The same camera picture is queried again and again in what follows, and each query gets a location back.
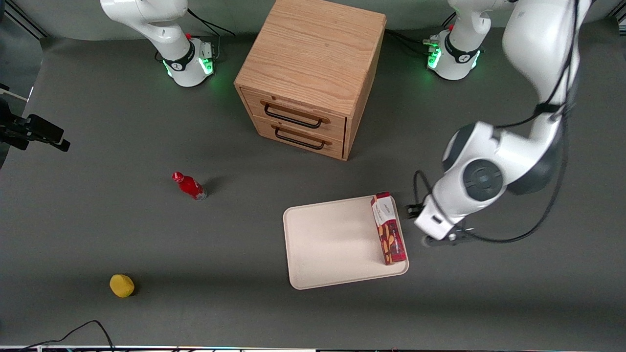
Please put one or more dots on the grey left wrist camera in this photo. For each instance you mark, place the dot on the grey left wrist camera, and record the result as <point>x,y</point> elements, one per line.
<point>447,238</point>

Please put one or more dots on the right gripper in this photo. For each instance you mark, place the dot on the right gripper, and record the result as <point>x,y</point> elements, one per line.
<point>30,128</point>

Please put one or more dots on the red plastic bottle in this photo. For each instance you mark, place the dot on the red plastic bottle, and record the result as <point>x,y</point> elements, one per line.
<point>190,186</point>

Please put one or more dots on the black metal frame rail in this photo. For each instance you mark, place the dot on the black metal frame rail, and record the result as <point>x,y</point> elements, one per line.
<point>22,18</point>

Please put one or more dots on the wooden two-drawer cabinet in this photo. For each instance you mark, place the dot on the wooden two-drawer cabinet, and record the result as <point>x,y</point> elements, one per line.
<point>313,63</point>

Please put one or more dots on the wooden drawer front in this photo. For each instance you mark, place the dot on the wooden drawer front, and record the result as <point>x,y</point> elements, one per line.
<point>293,113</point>
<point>298,138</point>

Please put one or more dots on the yellow round sponge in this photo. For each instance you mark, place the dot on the yellow round sponge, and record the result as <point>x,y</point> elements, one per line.
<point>122,285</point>

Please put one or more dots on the red cookie box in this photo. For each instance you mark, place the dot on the red cookie box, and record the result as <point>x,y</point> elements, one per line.
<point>390,230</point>

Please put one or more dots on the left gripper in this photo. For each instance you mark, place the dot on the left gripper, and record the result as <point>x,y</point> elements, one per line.
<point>415,210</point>

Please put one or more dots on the beige rectangular tray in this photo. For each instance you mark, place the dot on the beige rectangular tray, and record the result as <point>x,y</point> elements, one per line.
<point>332,242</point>

